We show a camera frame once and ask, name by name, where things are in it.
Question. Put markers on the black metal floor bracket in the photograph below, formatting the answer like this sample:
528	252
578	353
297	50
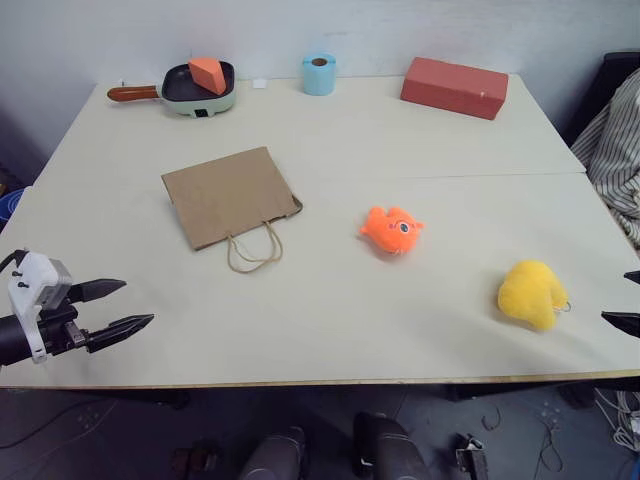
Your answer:
472	455

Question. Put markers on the blue round object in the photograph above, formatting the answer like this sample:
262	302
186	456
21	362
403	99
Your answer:
9	206

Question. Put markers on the small white square piece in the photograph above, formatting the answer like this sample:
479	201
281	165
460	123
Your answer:
259	83

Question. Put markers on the orange plush fish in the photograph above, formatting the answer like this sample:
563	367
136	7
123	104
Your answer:
391	232

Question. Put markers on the orange foam wedge block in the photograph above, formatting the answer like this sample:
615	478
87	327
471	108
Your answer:
206	74

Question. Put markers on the green electric frying pan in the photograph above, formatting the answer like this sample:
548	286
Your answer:
197	92

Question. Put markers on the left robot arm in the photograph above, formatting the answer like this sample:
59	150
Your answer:
12	341

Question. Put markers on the light blue tape roll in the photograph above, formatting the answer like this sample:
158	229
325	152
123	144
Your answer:
319	76

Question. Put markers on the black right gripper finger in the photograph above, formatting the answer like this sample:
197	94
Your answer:
634	276
625	322

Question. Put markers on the yellow plush toy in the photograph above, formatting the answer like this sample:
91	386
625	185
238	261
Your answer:
530	294

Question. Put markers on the red brick block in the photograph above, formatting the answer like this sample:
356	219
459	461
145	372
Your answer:
452	87

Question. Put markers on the black chair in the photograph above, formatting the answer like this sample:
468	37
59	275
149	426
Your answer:
607	95

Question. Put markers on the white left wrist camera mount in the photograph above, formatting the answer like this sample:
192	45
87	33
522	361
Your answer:
34	295

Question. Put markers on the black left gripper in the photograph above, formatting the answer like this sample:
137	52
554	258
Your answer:
59	330

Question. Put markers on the dark rounded robot leg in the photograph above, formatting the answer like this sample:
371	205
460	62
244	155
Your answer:
387	447
274	455

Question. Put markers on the striped cloth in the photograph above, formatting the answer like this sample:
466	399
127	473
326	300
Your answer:
612	150

